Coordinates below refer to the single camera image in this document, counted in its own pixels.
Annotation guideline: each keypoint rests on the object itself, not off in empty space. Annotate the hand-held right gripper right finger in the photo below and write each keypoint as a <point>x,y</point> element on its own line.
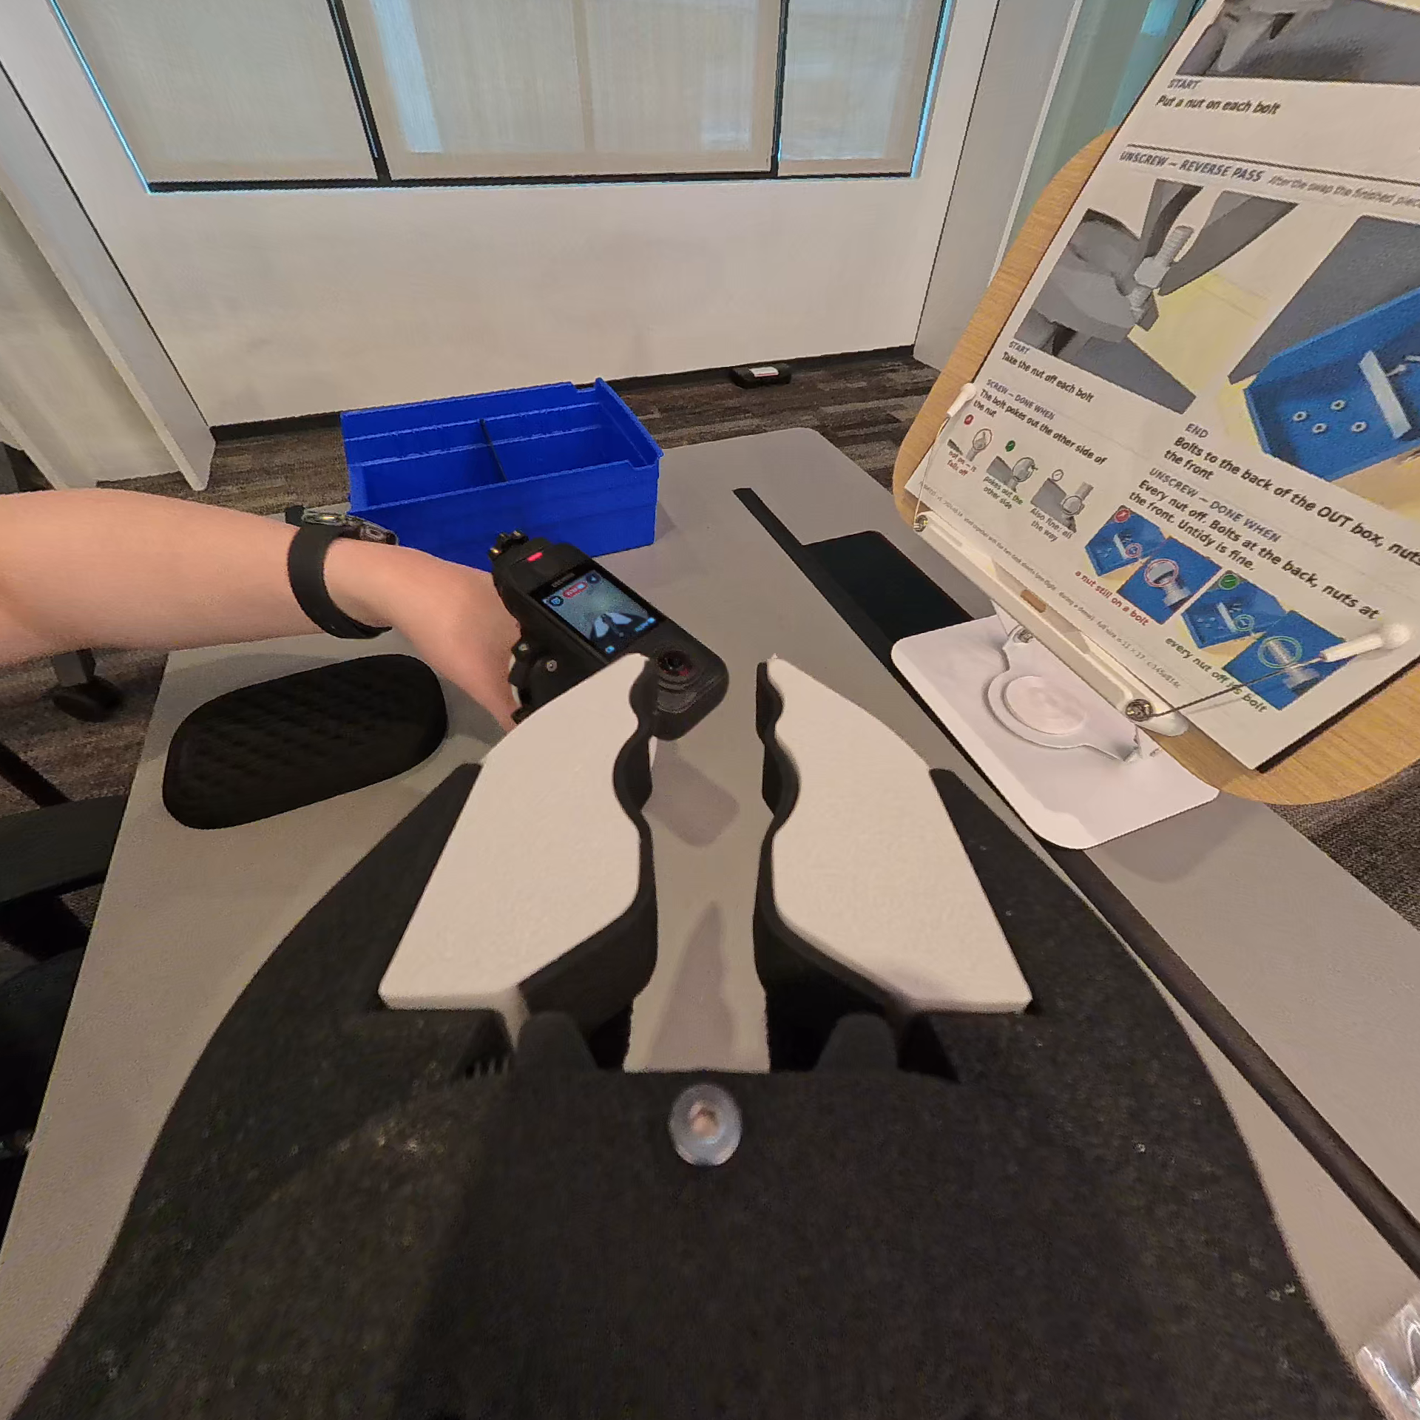
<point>889,876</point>

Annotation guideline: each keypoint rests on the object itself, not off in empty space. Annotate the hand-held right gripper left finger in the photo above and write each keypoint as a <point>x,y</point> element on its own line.
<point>522,876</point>

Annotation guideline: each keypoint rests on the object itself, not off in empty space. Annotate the blue plastic bin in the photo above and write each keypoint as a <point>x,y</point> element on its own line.
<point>500,511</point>

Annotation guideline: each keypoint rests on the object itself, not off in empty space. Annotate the person's left forearm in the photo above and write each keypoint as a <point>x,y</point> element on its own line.
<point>145,565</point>

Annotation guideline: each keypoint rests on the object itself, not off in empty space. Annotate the black elbow rest pad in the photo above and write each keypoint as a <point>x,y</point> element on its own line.
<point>300,732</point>

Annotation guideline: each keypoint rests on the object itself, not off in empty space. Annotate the person's left hand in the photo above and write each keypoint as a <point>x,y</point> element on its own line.
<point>466,632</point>

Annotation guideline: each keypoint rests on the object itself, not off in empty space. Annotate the wooden document stand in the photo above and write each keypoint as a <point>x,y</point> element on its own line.
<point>1054,766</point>

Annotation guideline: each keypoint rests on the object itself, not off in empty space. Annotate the black smartwatch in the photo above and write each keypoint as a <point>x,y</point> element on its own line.
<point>322,588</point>

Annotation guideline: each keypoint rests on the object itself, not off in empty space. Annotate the black floor box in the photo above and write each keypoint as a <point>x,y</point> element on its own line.
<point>760,375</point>

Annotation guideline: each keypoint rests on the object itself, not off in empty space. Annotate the window with white blinds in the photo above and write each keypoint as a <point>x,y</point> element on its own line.
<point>500,78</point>

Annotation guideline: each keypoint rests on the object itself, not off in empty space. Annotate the instruction board on stand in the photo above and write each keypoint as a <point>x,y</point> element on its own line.
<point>1222,387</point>

